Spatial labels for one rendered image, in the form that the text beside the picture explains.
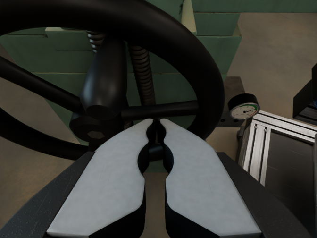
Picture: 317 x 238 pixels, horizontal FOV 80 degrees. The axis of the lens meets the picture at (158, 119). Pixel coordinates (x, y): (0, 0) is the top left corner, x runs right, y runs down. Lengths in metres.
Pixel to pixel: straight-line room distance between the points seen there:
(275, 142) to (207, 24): 0.77
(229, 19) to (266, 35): 1.67
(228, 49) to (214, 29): 0.05
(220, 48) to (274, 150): 0.70
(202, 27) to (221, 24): 0.03
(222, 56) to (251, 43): 1.47
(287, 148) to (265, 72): 0.77
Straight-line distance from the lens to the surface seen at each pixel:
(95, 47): 0.24
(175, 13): 0.23
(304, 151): 1.08
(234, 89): 0.55
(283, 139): 1.06
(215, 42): 0.38
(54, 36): 0.28
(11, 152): 1.36
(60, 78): 0.48
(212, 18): 0.36
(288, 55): 1.90
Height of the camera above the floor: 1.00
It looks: 58 degrees down
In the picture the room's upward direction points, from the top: 1 degrees clockwise
